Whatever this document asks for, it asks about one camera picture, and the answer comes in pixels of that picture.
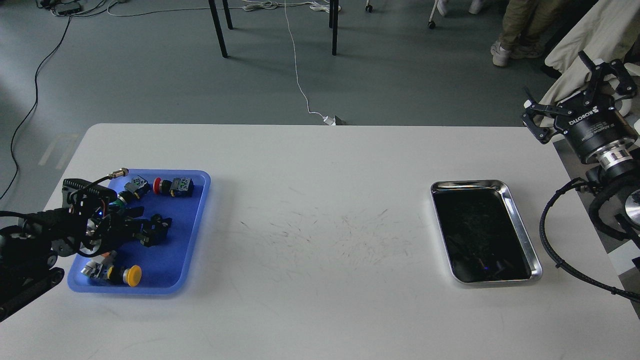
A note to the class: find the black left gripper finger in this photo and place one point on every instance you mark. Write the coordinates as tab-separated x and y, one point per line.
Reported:
146	234
123	213

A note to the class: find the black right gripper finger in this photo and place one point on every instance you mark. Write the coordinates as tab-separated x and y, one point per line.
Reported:
626	86
534	113

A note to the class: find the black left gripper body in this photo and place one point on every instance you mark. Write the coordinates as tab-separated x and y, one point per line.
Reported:
106	231

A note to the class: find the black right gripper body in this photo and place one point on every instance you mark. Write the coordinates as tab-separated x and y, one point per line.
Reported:
593	126

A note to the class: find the small black gear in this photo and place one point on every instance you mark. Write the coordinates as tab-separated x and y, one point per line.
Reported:
156	220

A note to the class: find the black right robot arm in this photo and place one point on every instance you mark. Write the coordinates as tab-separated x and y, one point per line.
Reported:
614	183

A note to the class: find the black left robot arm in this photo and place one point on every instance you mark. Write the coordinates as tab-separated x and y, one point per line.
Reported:
30	249

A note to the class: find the silver metal tray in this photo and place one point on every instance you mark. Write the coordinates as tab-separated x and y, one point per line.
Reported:
485	240

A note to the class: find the beige cloth on chair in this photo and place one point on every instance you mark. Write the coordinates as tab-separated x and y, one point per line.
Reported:
607	32

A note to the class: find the person white shoe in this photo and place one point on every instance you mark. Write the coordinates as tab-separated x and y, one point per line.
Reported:
501	52

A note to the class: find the black table leg left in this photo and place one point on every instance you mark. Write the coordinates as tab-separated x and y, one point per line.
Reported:
217	23

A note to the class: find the black table leg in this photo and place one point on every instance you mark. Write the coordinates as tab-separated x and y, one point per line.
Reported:
217	23
333	25

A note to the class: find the black table leg right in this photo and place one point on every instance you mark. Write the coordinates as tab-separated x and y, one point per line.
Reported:
333	25

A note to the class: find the green push button switch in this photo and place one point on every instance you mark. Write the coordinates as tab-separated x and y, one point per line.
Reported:
133	191

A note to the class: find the yellow push button switch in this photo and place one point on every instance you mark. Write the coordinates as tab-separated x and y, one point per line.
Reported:
112	274

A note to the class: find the red push button switch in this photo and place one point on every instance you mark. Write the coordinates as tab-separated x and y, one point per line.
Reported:
178	187

